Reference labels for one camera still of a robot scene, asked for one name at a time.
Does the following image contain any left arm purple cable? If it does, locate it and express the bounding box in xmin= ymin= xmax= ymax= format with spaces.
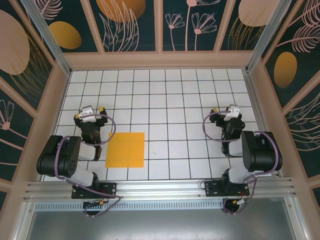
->
xmin=54 ymin=113 xmax=123 ymax=219

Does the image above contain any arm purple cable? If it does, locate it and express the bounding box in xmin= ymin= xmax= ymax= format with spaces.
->
xmin=54 ymin=113 xmax=123 ymax=219
xmin=202 ymin=111 xmax=281 ymax=216

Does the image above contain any orange paper sheet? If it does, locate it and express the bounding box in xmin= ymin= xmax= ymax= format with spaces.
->
xmin=104 ymin=131 xmax=146 ymax=168

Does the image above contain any aluminium mounting rail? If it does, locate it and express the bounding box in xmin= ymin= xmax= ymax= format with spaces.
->
xmin=23 ymin=176 xmax=300 ymax=201

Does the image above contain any aluminium frame post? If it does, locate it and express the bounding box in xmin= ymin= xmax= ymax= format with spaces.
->
xmin=245 ymin=0 xmax=293 ymax=74
xmin=19 ymin=0 xmax=73 ymax=76

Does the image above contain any slotted grey cable duct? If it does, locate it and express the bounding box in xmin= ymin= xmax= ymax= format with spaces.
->
xmin=34 ymin=201 xmax=226 ymax=211

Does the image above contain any grey sheet metal panel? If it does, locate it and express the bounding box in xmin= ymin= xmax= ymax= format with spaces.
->
xmin=14 ymin=199 xmax=311 ymax=240

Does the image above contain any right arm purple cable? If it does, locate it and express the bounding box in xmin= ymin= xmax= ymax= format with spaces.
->
xmin=202 ymin=111 xmax=281 ymax=216

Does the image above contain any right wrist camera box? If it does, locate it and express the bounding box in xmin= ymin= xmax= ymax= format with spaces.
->
xmin=223 ymin=104 xmax=241 ymax=123

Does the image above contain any aluminium side rail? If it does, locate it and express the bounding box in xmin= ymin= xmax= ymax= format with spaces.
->
xmin=243 ymin=68 xmax=285 ymax=180

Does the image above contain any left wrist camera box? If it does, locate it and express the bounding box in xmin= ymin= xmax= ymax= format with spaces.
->
xmin=79 ymin=105 xmax=98 ymax=124

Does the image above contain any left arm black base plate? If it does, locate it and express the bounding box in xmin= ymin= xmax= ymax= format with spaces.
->
xmin=71 ymin=181 xmax=118 ymax=200

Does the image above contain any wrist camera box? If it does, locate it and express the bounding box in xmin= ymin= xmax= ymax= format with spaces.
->
xmin=223 ymin=104 xmax=241 ymax=123
xmin=79 ymin=105 xmax=98 ymax=124

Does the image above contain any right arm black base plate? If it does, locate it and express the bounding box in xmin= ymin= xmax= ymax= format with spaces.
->
xmin=203 ymin=180 xmax=251 ymax=198

